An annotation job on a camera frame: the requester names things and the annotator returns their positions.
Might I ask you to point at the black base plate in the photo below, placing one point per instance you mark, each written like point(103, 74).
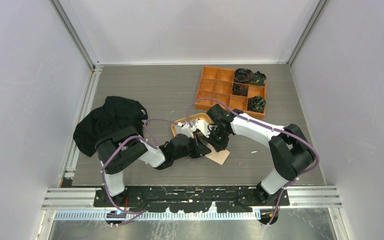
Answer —
point(196, 199)

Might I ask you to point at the dark rolled tie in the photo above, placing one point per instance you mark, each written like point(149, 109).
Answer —
point(243, 75)
point(240, 89)

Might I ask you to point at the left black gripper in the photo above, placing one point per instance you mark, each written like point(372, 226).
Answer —
point(200, 149)

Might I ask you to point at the black cloth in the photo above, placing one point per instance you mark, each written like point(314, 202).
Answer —
point(114, 115)

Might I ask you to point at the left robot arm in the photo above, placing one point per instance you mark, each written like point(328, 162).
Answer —
point(119, 150)

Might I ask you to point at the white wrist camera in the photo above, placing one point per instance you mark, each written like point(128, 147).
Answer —
point(186, 130)
point(201, 126)

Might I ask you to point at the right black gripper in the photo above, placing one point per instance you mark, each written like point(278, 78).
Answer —
point(217, 146)

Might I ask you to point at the yellow oval tray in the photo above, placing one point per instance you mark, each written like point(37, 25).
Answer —
point(175, 127)

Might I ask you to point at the beige leather card holder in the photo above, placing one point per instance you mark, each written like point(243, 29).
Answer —
point(217, 157)

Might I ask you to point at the green patterned rolled tie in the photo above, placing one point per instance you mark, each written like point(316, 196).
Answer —
point(259, 79)

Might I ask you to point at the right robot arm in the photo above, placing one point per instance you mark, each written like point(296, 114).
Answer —
point(288, 145)

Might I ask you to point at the dark rolled tie top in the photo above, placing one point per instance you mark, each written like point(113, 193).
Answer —
point(243, 75)

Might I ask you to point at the orange compartment organizer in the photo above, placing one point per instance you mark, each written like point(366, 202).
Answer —
point(216, 84)

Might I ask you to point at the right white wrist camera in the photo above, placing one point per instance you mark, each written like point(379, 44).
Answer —
point(201, 126)

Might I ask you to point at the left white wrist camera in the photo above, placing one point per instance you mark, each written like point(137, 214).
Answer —
point(186, 130)

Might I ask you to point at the dark rolled tie middle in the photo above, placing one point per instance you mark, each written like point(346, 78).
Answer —
point(240, 89)

